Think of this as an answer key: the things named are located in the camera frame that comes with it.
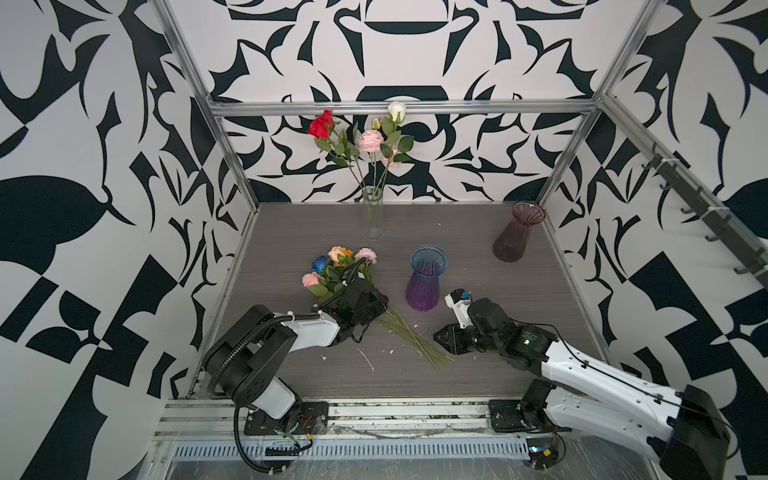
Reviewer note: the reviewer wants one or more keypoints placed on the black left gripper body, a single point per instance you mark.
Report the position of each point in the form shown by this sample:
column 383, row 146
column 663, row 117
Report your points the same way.
column 375, row 308

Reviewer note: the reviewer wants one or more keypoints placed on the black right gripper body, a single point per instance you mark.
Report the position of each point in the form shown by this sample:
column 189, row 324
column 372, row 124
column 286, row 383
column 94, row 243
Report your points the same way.
column 464, row 340

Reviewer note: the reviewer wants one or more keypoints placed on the purple blue glass vase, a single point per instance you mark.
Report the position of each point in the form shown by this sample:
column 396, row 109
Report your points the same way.
column 428, row 263

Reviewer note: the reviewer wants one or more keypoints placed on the clear glass vase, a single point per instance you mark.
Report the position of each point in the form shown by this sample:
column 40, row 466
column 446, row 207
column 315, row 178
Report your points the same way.
column 373, row 213

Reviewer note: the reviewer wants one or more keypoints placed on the smoky pink glass vase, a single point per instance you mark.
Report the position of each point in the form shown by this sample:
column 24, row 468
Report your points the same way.
column 511, row 244

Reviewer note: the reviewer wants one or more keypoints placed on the white rose stem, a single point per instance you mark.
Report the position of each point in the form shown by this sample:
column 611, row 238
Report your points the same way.
column 396, row 145

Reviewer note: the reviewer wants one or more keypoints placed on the pink peony flower stem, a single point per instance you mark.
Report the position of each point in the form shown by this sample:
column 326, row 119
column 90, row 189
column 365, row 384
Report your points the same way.
column 368, row 143

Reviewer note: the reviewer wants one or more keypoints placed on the red rose stem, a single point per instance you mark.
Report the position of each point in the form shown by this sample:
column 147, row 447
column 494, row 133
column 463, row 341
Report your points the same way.
column 332, row 139

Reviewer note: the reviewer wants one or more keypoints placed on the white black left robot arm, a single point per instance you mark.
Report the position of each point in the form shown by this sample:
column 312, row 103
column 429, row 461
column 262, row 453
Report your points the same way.
column 243, row 363

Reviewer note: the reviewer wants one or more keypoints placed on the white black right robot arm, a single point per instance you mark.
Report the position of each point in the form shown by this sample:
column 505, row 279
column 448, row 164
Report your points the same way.
column 681, row 431

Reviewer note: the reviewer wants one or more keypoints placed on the mixed artificial flower bouquet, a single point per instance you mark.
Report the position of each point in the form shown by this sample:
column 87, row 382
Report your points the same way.
column 330, row 275

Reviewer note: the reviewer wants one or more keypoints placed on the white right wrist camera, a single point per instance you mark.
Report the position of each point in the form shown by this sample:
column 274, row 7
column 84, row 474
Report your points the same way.
column 459, row 301

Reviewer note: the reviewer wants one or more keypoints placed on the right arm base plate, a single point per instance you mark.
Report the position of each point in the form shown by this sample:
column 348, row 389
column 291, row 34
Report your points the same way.
column 519, row 416

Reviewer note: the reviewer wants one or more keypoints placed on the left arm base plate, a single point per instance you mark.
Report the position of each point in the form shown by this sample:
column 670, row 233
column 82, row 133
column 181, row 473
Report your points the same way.
column 303, row 418

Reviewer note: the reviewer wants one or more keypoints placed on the white slotted cable duct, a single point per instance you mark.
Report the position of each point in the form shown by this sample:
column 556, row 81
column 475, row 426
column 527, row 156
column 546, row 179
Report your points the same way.
column 373, row 449

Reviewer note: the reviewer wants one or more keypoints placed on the aluminium front rail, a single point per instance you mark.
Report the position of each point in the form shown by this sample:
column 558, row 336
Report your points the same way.
column 376, row 417

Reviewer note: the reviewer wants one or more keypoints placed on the black wall hook rack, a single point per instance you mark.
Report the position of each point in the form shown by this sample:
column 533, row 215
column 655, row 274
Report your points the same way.
column 725, row 226

